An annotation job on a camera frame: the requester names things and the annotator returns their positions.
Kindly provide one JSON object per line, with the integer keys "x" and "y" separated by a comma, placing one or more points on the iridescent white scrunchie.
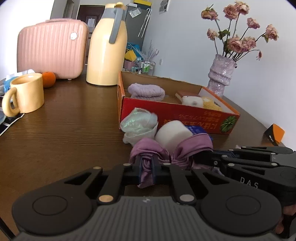
{"x": 140, "y": 123}

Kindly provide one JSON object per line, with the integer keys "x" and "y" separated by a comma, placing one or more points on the orange fruit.
{"x": 49, "y": 79}

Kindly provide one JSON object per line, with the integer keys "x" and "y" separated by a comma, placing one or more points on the brown scouring sponge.
{"x": 181, "y": 93}

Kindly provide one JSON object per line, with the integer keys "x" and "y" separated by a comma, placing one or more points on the white round sponge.
{"x": 171, "y": 134}

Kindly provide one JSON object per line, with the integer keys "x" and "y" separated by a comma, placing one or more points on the yellow ceramic mug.
{"x": 26, "y": 94}

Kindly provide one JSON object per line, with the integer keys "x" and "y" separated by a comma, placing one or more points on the red cardboard box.
{"x": 170, "y": 109}

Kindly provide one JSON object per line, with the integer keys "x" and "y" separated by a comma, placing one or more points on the pink small suitcase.
{"x": 56, "y": 45}

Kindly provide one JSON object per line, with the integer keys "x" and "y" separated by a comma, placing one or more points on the colourful clutter pile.
{"x": 140, "y": 62}

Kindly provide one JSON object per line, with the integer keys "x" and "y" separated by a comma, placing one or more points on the grey refrigerator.
{"x": 136, "y": 19}

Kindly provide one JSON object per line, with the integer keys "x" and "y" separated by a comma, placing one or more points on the lavender folded towel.
{"x": 146, "y": 92}

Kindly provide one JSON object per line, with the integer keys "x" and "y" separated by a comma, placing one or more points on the blue tissue pack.
{"x": 198, "y": 130}

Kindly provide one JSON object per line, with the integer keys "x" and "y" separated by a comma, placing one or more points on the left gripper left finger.
{"x": 115, "y": 181}

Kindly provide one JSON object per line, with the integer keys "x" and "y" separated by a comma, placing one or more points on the orange black box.
{"x": 275, "y": 134}

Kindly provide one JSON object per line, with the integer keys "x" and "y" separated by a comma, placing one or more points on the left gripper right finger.
{"x": 174, "y": 177}

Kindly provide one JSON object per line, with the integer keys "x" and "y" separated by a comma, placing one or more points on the dried pink roses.
{"x": 235, "y": 46}

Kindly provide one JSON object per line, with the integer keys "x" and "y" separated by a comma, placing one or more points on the yellow thermos jug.
{"x": 107, "y": 47}

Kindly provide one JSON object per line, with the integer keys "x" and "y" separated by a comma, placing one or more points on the person's right hand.
{"x": 288, "y": 215}

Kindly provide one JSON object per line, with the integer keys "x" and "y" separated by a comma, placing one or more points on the purple glass vase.
{"x": 220, "y": 74}

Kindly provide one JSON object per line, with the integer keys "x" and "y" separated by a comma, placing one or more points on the dark entrance door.
{"x": 90, "y": 15}

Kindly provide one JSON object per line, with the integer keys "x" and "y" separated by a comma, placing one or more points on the white plush toy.
{"x": 194, "y": 101}

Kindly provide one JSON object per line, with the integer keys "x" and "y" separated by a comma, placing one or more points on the purple satin scrunchie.
{"x": 148, "y": 148}

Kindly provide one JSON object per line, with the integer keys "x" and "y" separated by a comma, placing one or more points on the yellow plush toy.
{"x": 210, "y": 104}

